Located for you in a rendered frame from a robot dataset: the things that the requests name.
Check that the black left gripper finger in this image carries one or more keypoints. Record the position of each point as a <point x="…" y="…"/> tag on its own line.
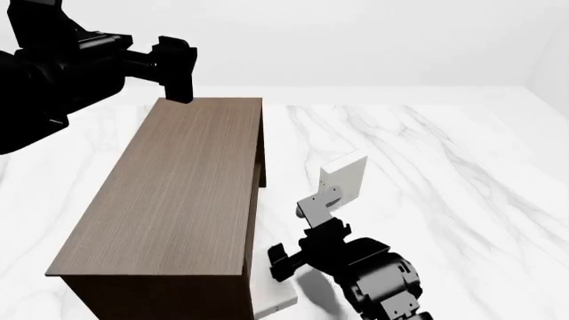
<point x="180" y="91"/>

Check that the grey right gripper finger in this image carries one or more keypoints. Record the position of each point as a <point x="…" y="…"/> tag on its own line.
<point x="318" y="208"/>

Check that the white book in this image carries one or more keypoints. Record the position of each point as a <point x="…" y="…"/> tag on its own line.
<point x="273" y="298"/>
<point x="351" y="178"/>

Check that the white flat book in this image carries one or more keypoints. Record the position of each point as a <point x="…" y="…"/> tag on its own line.
<point x="273" y="298"/>

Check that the brown wooden cabinet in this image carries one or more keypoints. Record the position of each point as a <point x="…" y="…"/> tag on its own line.
<point x="169" y="186"/>

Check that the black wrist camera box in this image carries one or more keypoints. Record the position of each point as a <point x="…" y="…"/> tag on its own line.
<point x="281" y="263"/>

